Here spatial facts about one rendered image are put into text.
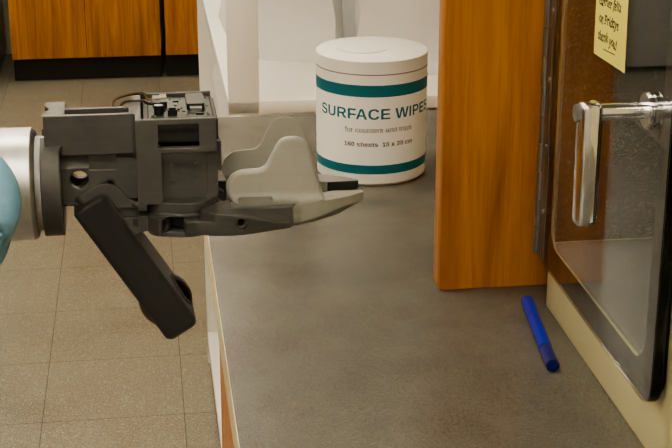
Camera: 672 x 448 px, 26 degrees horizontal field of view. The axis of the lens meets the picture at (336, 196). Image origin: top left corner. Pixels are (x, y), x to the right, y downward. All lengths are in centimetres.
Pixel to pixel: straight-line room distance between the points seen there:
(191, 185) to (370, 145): 72
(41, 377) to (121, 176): 248
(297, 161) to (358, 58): 69
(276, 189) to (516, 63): 42
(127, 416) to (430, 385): 207
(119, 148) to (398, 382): 36
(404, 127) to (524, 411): 58
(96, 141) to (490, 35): 48
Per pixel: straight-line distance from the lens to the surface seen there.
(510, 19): 132
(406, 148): 168
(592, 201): 103
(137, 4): 601
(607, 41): 112
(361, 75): 164
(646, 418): 112
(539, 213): 132
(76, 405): 330
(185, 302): 100
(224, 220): 95
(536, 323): 130
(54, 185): 95
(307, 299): 136
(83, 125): 96
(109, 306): 380
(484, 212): 137
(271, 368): 123
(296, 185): 97
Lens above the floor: 147
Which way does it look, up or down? 19 degrees down
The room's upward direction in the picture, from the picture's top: straight up
